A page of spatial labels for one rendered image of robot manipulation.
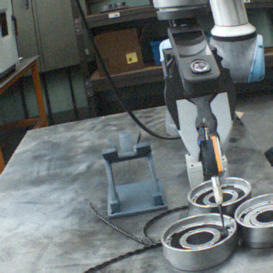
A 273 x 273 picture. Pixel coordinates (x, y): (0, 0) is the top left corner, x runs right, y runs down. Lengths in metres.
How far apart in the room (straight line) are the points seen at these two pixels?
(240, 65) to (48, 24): 3.46
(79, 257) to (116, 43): 3.48
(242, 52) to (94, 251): 0.59
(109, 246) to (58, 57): 3.80
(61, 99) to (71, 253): 4.09
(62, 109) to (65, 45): 0.70
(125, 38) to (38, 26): 0.88
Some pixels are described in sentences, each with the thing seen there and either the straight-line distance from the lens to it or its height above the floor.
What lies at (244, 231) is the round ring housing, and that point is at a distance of 0.67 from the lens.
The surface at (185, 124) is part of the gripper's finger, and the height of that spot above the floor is 0.98.
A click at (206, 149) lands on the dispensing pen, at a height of 0.94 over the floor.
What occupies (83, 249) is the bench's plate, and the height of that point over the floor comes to 0.80.
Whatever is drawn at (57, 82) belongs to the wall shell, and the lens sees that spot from 4.78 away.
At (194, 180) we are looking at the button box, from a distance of 0.89.
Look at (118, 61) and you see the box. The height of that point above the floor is 0.56.
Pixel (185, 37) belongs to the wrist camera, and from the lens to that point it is 0.63.
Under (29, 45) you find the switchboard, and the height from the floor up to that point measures 0.86.
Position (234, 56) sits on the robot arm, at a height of 0.98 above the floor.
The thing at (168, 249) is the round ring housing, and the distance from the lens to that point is 0.65.
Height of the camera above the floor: 1.17
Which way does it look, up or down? 17 degrees down
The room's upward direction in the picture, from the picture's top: 10 degrees counter-clockwise
